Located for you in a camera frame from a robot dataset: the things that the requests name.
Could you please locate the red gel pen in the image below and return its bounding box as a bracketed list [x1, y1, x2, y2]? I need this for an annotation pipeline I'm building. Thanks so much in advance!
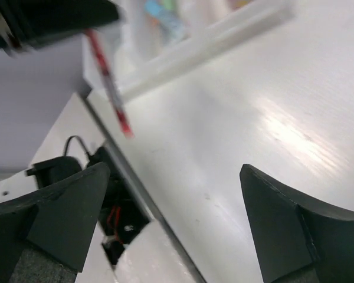
[85, 29, 133, 138]

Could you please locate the blue cap highlighter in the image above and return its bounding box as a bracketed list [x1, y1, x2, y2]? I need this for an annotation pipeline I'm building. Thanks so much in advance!
[145, 1, 188, 41]

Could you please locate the clear plastic organizer tray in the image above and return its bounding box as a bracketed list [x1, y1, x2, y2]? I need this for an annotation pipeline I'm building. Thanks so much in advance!
[97, 1, 295, 100]

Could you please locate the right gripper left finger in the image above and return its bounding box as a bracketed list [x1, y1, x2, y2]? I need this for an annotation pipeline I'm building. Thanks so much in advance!
[0, 163, 110, 282]

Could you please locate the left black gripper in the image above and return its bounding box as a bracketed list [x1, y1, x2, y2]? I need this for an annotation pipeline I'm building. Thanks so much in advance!
[0, 0, 120, 54]

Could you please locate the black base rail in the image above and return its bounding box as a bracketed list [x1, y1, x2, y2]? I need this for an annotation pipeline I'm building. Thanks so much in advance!
[64, 94, 204, 282]

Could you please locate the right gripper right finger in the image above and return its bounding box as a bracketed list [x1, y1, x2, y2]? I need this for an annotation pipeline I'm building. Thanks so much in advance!
[240, 164, 354, 282]

